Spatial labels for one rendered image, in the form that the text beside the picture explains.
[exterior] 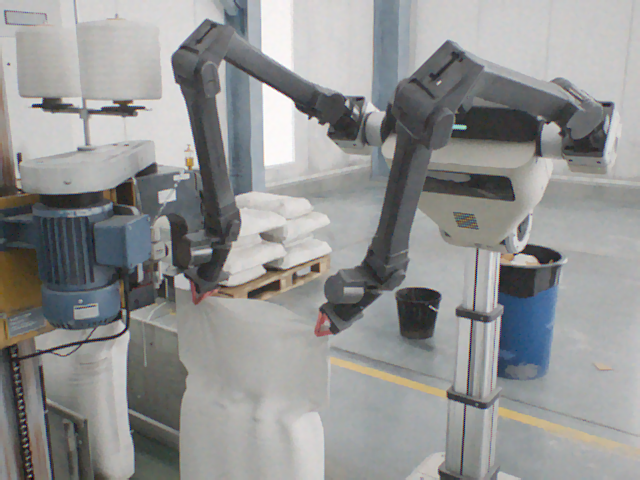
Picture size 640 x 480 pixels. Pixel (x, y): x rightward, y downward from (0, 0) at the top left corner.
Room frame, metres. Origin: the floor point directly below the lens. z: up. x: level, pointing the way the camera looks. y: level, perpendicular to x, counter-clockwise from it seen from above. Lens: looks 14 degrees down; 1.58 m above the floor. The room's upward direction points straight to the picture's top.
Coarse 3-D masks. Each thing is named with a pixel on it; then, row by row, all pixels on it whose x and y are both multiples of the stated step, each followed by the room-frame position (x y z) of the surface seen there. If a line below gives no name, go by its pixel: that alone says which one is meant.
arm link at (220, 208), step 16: (208, 64) 1.29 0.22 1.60; (176, 80) 1.36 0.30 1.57; (208, 80) 1.30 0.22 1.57; (192, 96) 1.32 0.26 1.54; (208, 96) 1.30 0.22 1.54; (192, 112) 1.34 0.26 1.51; (208, 112) 1.35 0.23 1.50; (192, 128) 1.37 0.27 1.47; (208, 128) 1.36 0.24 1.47; (208, 144) 1.37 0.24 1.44; (208, 160) 1.38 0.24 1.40; (224, 160) 1.41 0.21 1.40; (208, 176) 1.40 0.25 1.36; (224, 176) 1.42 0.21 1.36; (208, 192) 1.42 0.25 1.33; (224, 192) 1.43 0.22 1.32; (208, 208) 1.45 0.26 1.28; (224, 208) 1.43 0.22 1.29; (208, 224) 1.48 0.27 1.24; (224, 224) 1.44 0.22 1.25; (240, 224) 1.48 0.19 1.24
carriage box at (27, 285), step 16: (112, 192) 1.49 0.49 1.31; (0, 208) 1.28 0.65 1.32; (0, 256) 1.27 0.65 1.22; (16, 256) 1.29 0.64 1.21; (32, 256) 1.32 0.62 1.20; (0, 272) 1.26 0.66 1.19; (16, 272) 1.29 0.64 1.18; (32, 272) 1.32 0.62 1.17; (0, 288) 1.26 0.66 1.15; (16, 288) 1.29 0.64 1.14; (32, 288) 1.32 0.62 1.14; (0, 304) 1.26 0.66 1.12; (16, 304) 1.28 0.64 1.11; (32, 304) 1.31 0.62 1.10; (0, 320) 1.25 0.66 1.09; (0, 336) 1.24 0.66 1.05; (16, 336) 1.27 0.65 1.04; (32, 336) 1.31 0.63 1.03
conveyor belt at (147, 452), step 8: (136, 432) 2.00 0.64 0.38; (136, 440) 1.95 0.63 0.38; (144, 440) 1.95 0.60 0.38; (152, 440) 1.95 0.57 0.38; (136, 448) 1.90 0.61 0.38; (144, 448) 1.90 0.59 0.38; (152, 448) 1.90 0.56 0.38; (160, 448) 1.90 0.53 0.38; (168, 448) 1.90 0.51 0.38; (136, 456) 1.86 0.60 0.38; (144, 456) 1.86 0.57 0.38; (152, 456) 1.86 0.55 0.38; (160, 456) 1.86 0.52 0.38; (168, 456) 1.86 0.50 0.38; (176, 456) 1.86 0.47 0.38; (136, 464) 1.81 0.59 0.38; (144, 464) 1.81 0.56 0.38; (152, 464) 1.81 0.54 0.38; (160, 464) 1.81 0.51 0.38; (168, 464) 1.81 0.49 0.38; (176, 464) 1.81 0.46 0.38; (136, 472) 1.77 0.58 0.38; (144, 472) 1.77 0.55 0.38; (152, 472) 1.77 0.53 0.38; (160, 472) 1.77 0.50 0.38; (168, 472) 1.77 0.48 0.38; (176, 472) 1.77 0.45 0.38
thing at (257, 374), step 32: (192, 320) 1.55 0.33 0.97; (224, 320) 1.44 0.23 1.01; (256, 320) 1.38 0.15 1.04; (288, 320) 1.36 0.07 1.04; (192, 352) 1.55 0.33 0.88; (224, 352) 1.45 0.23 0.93; (256, 352) 1.38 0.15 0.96; (288, 352) 1.36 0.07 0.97; (320, 352) 1.33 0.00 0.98; (192, 384) 1.49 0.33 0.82; (224, 384) 1.45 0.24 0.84; (256, 384) 1.38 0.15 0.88; (288, 384) 1.36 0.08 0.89; (320, 384) 1.33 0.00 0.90; (192, 416) 1.45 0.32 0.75; (224, 416) 1.39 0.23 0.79; (256, 416) 1.34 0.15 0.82; (288, 416) 1.33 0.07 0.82; (192, 448) 1.45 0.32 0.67; (224, 448) 1.38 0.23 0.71; (256, 448) 1.33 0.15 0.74; (288, 448) 1.31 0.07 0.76; (320, 448) 1.37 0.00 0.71
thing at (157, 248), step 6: (156, 228) 1.52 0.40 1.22; (150, 234) 1.52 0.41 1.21; (156, 234) 1.52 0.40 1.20; (150, 240) 1.52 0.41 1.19; (156, 240) 1.52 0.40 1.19; (156, 246) 1.51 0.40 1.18; (162, 246) 1.53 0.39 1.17; (156, 252) 1.51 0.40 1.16; (162, 252) 1.53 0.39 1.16; (150, 258) 1.52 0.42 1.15; (156, 258) 1.51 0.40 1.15; (144, 264) 1.53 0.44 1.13
